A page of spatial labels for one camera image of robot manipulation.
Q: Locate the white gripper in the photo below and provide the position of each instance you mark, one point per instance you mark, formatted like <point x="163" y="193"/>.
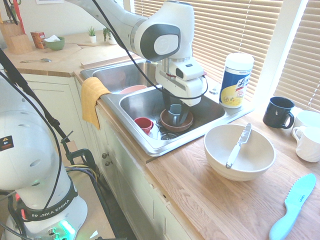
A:
<point x="185" y="91"/>

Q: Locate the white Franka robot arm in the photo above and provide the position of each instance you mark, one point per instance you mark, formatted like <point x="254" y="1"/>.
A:
<point x="160" y="25"/>

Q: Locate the stainless steel double sink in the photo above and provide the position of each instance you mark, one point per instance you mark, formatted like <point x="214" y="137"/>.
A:
<point x="140" y="105"/>

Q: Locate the small chrome sink cap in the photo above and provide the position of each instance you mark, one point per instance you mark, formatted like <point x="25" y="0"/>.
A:
<point x="213" y="90"/>

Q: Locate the teal plastic knife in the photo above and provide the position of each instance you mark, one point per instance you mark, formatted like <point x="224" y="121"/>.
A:
<point x="292" y="207"/>

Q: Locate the wooden knife block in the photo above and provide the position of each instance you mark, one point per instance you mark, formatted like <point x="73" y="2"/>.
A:
<point x="15" y="40"/>

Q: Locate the grey mug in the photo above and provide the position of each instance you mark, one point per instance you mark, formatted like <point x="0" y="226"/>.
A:
<point x="175" y="112"/>

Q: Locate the brown bowl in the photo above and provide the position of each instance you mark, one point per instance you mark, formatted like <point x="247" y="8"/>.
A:
<point x="175" y="126"/>

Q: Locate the metal drain strainer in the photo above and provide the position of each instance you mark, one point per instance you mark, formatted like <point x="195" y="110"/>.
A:
<point x="168" y="135"/>

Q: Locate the red cup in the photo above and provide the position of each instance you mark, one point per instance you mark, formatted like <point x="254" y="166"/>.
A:
<point x="143" y="124"/>

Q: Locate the pink bowl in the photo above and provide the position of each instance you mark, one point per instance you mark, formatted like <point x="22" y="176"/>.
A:
<point x="132" y="88"/>

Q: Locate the disinfecting wipes canister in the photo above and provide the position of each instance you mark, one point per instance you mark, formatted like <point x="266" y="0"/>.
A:
<point x="236" y="82"/>

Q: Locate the cream bowl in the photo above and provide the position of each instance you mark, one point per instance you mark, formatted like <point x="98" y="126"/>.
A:
<point x="240" y="155"/>

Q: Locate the yellow dish cloth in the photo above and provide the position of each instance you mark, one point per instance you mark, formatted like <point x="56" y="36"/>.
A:
<point x="91" y="100"/>

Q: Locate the round cabinet knob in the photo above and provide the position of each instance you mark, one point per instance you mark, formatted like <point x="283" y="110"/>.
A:
<point x="108" y="163"/>
<point x="105" y="155"/>

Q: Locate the wide beige window blind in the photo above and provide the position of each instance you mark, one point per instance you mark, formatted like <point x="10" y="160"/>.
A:
<point x="220" y="27"/>

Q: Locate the small plant white pot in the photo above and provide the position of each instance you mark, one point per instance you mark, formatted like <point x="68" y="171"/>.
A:
<point x="92" y="37"/>
<point x="110" y="37"/>

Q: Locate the black mug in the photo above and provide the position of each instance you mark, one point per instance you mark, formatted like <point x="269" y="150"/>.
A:
<point x="277" y="112"/>

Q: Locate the black clamp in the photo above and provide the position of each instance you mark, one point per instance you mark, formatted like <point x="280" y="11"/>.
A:
<point x="82" y="156"/>

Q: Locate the white mug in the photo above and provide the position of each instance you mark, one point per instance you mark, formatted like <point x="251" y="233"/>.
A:
<point x="308" y="147"/>
<point x="307" y="117"/>

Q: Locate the green bowl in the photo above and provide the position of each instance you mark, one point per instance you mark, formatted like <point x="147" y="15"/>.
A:
<point x="55" y="43"/>

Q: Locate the metal spoon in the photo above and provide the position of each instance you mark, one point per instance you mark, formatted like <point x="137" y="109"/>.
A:
<point x="37" y="60"/>

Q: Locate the orange cardboard box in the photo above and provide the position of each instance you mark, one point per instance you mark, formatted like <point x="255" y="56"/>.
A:
<point x="37" y="38"/>

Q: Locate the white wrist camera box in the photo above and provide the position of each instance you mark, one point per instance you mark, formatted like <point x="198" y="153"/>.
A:
<point x="190" y="71"/>

